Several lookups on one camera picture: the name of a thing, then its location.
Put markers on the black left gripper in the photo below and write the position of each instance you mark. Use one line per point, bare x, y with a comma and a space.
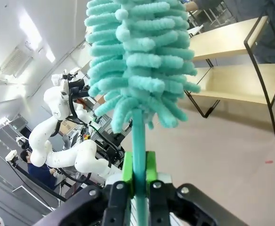
77, 88

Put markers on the seated person in blue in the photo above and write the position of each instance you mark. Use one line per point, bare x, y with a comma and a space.
39, 171

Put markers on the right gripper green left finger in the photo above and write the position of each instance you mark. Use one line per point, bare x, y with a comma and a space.
125, 174

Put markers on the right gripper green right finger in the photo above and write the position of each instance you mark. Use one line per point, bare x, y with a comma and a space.
151, 169

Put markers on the red debris piece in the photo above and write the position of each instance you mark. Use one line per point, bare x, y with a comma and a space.
268, 162

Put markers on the white camera on stand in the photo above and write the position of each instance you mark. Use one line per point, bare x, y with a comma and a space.
11, 157

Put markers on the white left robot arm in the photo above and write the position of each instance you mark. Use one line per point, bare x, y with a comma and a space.
64, 150

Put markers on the person left hand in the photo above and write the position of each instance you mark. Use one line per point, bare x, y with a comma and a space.
191, 6

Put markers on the teal fluffy microfiber duster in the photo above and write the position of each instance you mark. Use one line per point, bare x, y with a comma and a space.
139, 58

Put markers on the ceiling air vent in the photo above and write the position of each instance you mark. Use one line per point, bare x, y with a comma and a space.
13, 61

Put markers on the wood and black metal shelf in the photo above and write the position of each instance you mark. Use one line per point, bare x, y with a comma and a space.
234, 87

